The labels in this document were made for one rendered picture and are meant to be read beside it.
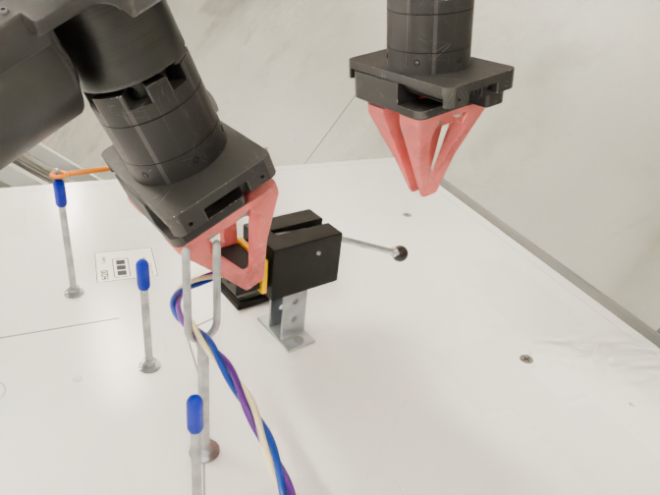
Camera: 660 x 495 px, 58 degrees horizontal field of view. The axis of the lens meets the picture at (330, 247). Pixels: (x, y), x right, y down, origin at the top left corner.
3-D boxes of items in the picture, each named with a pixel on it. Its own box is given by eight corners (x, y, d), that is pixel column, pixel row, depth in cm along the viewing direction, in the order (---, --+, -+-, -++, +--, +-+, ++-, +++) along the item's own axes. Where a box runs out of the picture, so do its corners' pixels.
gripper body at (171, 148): (182, 248, 30) (109, 127, 25) (113, 176, 37) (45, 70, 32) (283, 180, 32) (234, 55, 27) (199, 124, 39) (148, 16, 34)
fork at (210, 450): (212, 434, 36) (211, 231, 29) (226, 455, 35) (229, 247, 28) (182, 448, 35) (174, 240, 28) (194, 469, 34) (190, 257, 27)
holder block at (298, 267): (337, 280, 44) (343, 233, 42) (271, 302, 41) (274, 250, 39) (305, 254, 46) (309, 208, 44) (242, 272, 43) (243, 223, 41)
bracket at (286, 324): (315, 343, 45) (321, 288, 43) (288, 353, 44) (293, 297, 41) (283, 310, 48) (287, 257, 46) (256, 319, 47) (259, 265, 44)
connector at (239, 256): (294, 278, 42) (296, 253, 41) (232, 297, 39) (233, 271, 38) (271, 258, 44) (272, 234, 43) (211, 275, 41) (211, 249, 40)
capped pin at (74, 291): (88, 293, 48) (72, 167, 42) (73, 301, 47) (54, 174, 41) (76, 286, 48) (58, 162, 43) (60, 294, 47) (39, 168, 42)
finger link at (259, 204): (228, 334, 37) (160, 222, 30) (179, 278, 41) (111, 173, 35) (313, 269, 39) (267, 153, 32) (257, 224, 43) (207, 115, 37)
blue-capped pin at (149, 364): (164, 368, 41) (158, 262, 37) (142, 376, 40) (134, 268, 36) (155, 357, 42) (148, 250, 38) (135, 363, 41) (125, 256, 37)
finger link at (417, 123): (416, 219, 43) (420, 90, 38) (355, 187, 48) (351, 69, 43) (480, 191, 46) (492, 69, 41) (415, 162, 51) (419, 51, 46)
